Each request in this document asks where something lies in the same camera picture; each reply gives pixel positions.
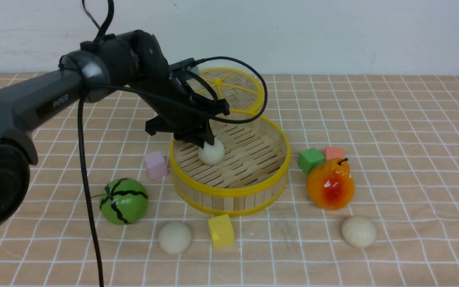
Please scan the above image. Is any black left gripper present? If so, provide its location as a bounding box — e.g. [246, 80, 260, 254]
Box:
[145, 60, 215, 148]

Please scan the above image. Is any white bun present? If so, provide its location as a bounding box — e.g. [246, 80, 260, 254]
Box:
[342, 216, 377, 248]
[158, 222, 192, 255]

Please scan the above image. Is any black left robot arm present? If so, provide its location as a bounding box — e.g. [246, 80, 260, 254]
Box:
[0, 30, 230, 225]

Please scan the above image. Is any bamboo steamer lid yellow rim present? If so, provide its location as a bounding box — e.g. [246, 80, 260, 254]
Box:
[173, 67, 265, 120]

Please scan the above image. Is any bamboo steamer tray yellow rim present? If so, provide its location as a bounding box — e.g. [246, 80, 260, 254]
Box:
[169, 116, 291, 216]

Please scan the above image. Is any pink foam cube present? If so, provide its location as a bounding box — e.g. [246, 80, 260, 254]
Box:
[144, 151, 168, 180]

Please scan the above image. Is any yellow foam cube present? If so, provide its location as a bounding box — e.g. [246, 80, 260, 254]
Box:
[208, 214, 235, 249]

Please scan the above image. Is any green toy watermelon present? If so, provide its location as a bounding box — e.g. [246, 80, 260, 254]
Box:
[94, 178, 149, 225]

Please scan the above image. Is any green foam cube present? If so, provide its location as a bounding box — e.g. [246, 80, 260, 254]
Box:
[297, 148, 326, 175]

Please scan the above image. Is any salmon foam cube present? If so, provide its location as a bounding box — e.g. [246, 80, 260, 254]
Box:
[325, 146, 345, 161]

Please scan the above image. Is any orange toy pear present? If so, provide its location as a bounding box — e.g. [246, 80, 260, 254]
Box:
[306, 158, 355, 210]

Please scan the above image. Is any checkered beige tablecloth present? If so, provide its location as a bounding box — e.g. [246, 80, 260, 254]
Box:
[0, 72, 459, 287]

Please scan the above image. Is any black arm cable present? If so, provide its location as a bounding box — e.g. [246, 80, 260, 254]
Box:
[77, 0, 268, 287]

